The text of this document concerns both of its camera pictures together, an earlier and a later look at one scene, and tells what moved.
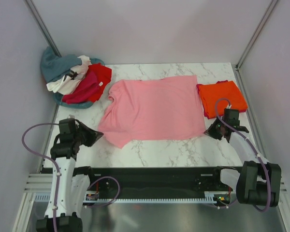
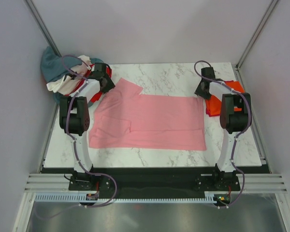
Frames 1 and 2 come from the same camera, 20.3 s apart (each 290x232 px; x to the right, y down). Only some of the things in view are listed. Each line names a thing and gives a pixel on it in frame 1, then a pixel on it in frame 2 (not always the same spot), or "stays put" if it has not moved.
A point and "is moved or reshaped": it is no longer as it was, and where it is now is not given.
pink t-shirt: (168, 108) is moved or reshaped
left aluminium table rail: (49, 139) stays put
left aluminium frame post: (42, 26) stays put
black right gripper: (210, 131) → (198, 91)
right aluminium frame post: (255, 34) stays put
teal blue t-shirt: (54, 66) stays put
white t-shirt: (66, 86) stays put
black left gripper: (93, 135) → (111, 85)
